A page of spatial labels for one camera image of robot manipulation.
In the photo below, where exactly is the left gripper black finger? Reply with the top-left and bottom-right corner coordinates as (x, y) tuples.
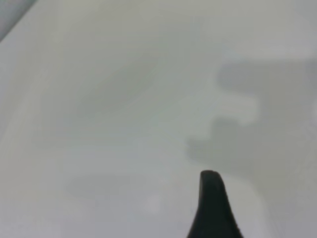
(185, 170), (245, 238)

